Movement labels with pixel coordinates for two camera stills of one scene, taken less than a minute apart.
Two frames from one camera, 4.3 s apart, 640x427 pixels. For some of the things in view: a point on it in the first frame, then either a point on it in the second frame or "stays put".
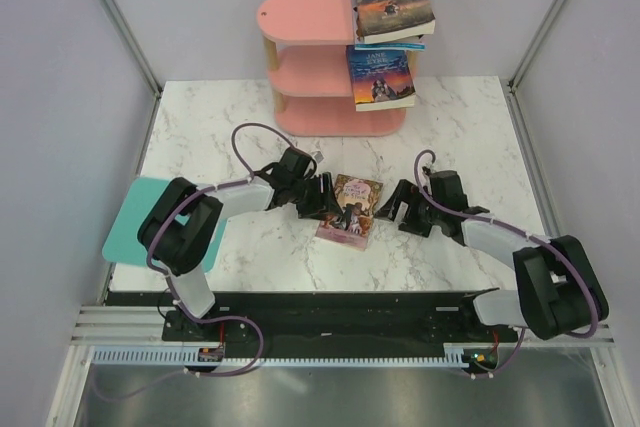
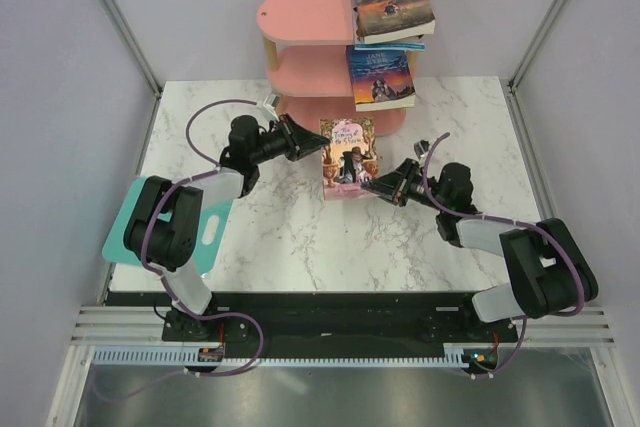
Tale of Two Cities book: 391,4 stays put
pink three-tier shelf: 308,32 stays put
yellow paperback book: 363,196 -> 350,158
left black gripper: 323,203 -> 299,140
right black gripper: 389,209 -> 394,186
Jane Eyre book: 383,79 stays put
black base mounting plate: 323,323 stays put
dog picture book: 360,45 stays put
